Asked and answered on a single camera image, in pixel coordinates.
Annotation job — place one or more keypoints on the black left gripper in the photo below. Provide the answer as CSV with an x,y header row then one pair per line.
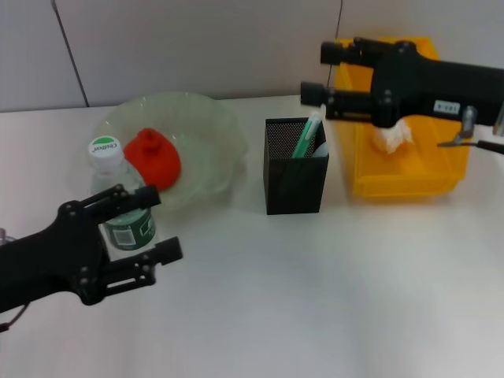
x,y
51,260

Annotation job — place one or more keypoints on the black mesh pen holder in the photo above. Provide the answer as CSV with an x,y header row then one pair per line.
x,y
295,189

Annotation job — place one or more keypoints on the red-orange fruit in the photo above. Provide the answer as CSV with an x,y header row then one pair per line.
x,y
157,165

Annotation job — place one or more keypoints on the yellow plastic bin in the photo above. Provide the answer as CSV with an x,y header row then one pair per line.
x,y
413,173

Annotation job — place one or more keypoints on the mint green utility knife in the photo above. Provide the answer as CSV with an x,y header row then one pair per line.
x,y
307,136

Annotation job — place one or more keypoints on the white paper ball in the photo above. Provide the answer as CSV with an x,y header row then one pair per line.
x,y
391,138

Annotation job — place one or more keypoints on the clear green-label water bottle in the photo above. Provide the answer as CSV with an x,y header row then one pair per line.
x,y
106,165

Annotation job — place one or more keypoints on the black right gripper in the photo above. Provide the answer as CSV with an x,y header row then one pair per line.
x,y
425,86

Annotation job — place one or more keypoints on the translucent green fruit plate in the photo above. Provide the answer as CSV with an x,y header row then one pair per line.
x,y
212,130

